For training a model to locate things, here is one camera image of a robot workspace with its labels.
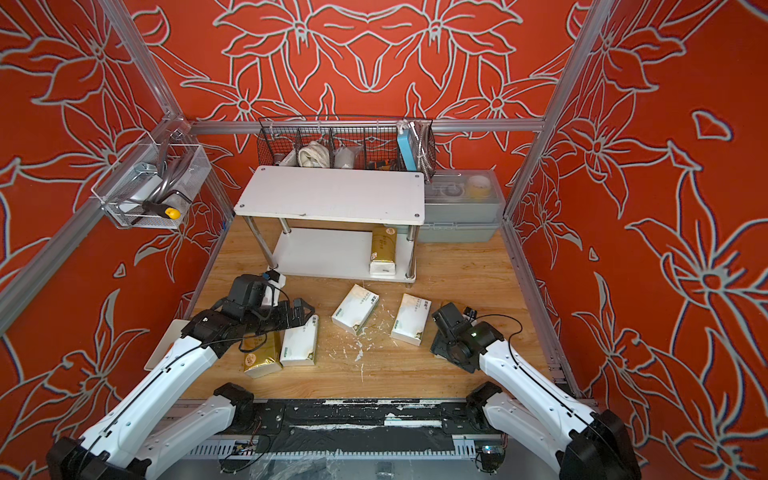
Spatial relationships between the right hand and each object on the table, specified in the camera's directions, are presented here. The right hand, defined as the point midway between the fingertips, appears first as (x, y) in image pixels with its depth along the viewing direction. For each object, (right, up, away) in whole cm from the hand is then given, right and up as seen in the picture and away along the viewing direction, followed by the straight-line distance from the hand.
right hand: (440, 350), depth 80 cm
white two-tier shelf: (-28, +43, -2) cm, 51 cm away
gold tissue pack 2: (-48, +1, -3) cm, 48 cm away
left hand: (-37, +12, -3) cm, 39 cm away
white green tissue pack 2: (-24, +9, +9) cm, 27 cm away
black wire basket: (-26, +63, +15) cm, 70 cm away
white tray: (-76, +1, -1) cm, 76 cm away
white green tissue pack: (-39, +1, +1) cm, 39 cm away
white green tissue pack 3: (-7, +7, +6) cm, 12 cm away
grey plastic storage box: (+12, +42, +20) cm, 48 cm away
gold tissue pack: (-16, +26, +10) cm, 31 cm away
